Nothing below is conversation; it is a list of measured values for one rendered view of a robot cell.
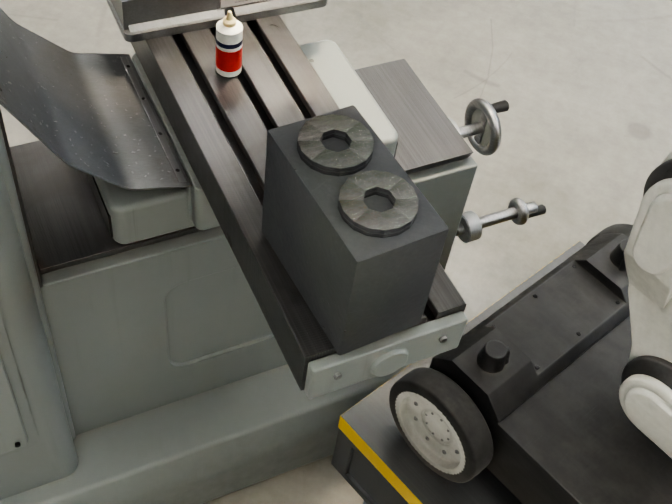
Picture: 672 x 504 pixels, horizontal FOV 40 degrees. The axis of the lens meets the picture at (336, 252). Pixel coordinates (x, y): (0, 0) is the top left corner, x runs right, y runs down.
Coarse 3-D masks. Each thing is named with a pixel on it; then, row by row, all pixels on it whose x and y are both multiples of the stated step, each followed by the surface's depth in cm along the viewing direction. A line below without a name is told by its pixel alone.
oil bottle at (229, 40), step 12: (228, 12) 135; (216, 24) 137; (228, 24) 136; (240, 24) 138; (216, 36) 138; (228, 36) 136; (240, 36) 138; (216, 48) 140; (228, 48) 138; (240, 48) 139; (216, 60) 141; (228, 60) 140; (240, 60) 141; (228, 72) 142; (240, 72) 143
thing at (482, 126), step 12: (468, 108) 187; (480, 108) 183; (492, 108) 181; (504, 108) 183; (468, 120) 189; (480, 120) 185; (492, 120) 181; (468, 132) 184; (480, 132) 185; (492, 132) 181; (480, 144) 188; (492, 144) 183
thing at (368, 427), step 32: (480, 320) 181; (384, 384) 169; (352, 416) 165; (384, 416) 165; (352, 448) 168; (384, 448) 161; (352, 480) 176; (384, 480) 163; (416, 480) 158; (448, 480) 159; (480, 480) 159
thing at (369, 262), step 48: (288, 144) 108; (336, 144) 109; (288, 192) 110; (336, 192) 104; (384, 192) 104; (288, 240) 115; (336, 240) 101; (384, 240) 101; (432, 240) 103; (336, 288) 106; (384, 288) 105; (336, 336) 111; (384, 336) 115
